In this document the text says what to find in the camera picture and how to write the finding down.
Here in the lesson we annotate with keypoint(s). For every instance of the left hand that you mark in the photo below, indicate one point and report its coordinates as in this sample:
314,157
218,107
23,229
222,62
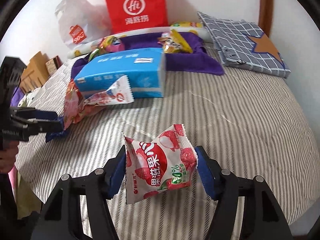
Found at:
8,156

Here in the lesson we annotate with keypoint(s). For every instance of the pink lychee snack packet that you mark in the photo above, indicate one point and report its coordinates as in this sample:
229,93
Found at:
76,107

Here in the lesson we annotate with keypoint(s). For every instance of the brown wooden door frame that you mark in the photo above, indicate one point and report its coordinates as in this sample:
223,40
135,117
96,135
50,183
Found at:
266,15

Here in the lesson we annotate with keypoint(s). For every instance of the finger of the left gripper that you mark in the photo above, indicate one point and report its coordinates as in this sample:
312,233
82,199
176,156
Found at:
56,135
33,116

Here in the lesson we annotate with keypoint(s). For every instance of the green snack packet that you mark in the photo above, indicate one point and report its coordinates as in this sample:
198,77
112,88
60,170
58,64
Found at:
94,54

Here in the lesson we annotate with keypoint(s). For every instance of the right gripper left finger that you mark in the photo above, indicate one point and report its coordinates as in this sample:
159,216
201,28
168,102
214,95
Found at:
60,217

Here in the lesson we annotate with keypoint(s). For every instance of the purple towel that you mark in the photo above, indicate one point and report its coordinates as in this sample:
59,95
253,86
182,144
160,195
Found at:
196,62

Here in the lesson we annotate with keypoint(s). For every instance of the yellow chips bag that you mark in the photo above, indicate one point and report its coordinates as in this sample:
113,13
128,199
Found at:
187,24

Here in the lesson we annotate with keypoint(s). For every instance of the wooden headboard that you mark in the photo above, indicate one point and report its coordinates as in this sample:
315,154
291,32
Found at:
36,73

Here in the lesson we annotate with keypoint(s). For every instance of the lychee jelly snack packet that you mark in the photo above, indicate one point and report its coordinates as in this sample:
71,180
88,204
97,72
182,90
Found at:
166,163

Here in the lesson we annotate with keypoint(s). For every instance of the patterned book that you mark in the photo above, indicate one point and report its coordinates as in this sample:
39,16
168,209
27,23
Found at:
53,65

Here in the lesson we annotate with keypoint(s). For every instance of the white plastic Miniso bag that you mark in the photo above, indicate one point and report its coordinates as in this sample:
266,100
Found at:
80,22

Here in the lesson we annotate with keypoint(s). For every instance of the blue tissue pack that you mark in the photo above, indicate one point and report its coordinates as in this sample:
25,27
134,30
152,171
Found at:
145,69

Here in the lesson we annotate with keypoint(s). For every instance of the red paper shopping bag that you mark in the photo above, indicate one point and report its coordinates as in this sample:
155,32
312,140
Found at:
126,15

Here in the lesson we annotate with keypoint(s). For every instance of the pink yellow snack packet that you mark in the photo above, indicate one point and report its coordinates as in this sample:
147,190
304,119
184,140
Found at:
111,44

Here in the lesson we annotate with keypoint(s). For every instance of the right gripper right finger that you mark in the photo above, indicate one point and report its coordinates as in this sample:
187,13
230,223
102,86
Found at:
262,217

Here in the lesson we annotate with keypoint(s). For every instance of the grey plaid star cloth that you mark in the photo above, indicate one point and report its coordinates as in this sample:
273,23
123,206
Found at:
244,45

